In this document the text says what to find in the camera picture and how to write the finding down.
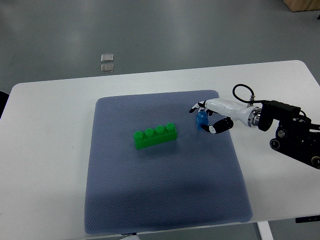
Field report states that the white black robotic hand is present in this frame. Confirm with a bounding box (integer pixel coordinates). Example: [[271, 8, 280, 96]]
[[189, 98, 262, 134]]

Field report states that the blue toy block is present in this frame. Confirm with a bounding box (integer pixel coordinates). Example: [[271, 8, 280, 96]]
[[196, 111, 209, 131]]

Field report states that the green four-stud toy block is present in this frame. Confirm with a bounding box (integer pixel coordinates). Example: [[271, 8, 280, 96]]
[[133, 122, 178, 150]]

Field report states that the blue-grey textured mat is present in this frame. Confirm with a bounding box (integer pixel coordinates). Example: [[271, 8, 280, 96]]
[[84, 90, 253, 235]]

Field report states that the white table leg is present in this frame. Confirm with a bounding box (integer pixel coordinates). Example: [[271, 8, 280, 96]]
[[257, 221, 274, 240]]

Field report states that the wooden box corner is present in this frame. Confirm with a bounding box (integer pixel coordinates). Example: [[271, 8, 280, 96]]
[[283, 0, 320, 12]]

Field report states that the black table control panel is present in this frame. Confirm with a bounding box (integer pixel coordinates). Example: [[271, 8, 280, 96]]
[[295, 215, 320, 224]]

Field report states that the lower metal floor plate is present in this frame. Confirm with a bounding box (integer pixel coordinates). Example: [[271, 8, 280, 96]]
[[100, 63, 114, 73]]

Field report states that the black object at left edge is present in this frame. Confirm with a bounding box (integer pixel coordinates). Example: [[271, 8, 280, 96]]
[[0, 91, 10, 117]]

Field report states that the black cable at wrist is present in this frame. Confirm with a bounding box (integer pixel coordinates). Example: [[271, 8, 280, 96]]
[[232, 83, 266, 104]]

